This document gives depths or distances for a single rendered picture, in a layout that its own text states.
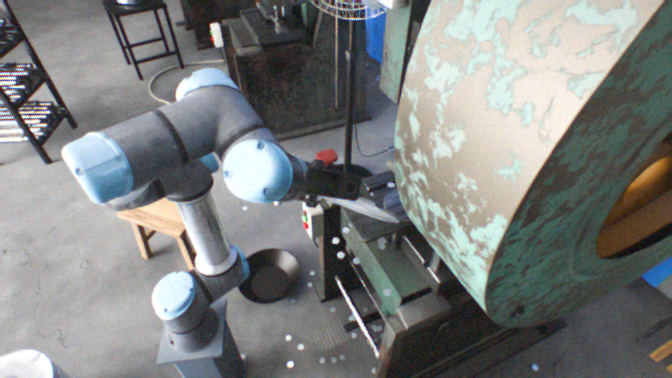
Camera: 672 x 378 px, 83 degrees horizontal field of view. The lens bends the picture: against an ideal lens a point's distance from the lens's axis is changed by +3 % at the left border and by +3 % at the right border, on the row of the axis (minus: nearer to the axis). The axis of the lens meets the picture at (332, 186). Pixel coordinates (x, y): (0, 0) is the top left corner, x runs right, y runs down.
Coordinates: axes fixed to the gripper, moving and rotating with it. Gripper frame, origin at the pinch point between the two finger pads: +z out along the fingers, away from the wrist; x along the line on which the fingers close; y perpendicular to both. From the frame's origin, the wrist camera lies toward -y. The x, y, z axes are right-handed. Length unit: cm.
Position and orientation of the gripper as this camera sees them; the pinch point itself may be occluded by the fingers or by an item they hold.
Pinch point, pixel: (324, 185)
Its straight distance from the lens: 78.0
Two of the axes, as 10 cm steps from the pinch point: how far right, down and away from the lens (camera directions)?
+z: 1.6, 0.4, 9.9
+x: -1.6, 9.9, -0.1
